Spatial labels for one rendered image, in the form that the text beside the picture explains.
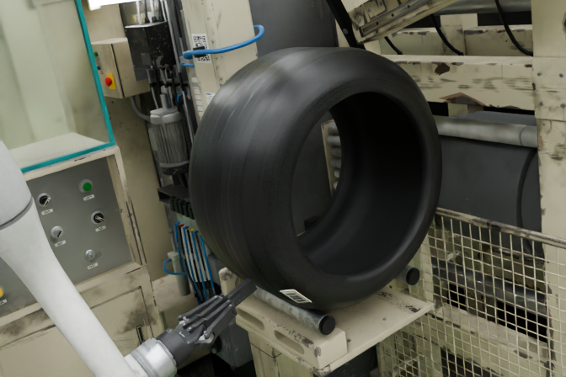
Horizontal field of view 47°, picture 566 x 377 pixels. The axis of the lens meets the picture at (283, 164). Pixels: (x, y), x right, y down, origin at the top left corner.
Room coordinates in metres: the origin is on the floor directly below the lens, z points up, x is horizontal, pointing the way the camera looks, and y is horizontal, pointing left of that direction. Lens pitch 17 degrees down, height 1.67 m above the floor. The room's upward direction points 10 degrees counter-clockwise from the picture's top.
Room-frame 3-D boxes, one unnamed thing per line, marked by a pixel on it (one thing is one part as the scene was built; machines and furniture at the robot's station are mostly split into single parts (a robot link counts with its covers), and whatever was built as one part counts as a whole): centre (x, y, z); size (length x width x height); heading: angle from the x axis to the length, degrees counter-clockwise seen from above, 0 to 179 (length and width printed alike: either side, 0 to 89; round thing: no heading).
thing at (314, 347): (1.42, 0.06, 0.84); 0.36 x 0.09 x 0.06; 34
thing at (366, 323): (1.50, -0.06, 0.80); 0.37 x 0.36 x 0.02; 124
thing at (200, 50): (1.70, 0.10, 1.51); 0.19 x 0.19 x 0.06; 34
